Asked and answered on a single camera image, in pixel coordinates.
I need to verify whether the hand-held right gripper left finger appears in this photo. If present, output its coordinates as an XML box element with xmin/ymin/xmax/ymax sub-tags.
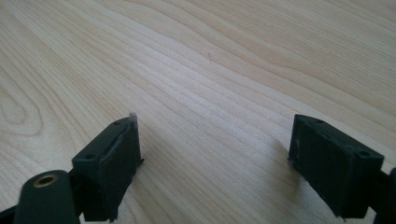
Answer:
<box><xmin>71</xmin><ymin>112</ymin><xmax>146</xmax><ymax>223</ymax></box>

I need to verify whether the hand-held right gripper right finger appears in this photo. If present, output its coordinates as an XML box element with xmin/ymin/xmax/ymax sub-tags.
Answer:
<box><xmin>287</xmin><ymin>113</ymin><xmax>386</xmax><ymax>220</ymax></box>

